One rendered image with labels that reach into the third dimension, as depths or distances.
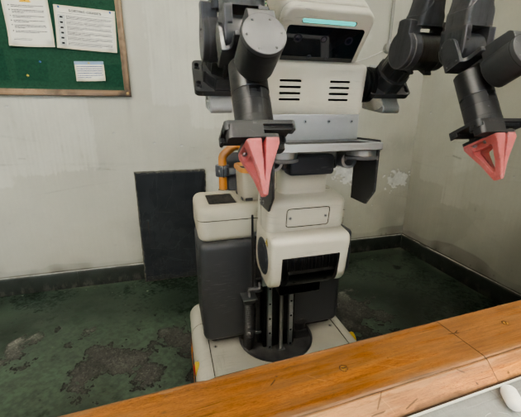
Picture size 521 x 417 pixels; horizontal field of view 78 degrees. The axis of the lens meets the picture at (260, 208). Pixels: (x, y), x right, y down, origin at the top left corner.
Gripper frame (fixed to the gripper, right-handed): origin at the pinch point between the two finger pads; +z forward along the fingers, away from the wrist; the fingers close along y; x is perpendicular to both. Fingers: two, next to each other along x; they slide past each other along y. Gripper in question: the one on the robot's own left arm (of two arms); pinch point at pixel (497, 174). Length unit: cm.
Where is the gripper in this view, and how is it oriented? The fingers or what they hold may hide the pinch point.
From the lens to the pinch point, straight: 69.8
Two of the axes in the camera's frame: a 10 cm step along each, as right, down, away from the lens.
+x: -2.4, 2.1, 9.5
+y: 9.6, -0.7, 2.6
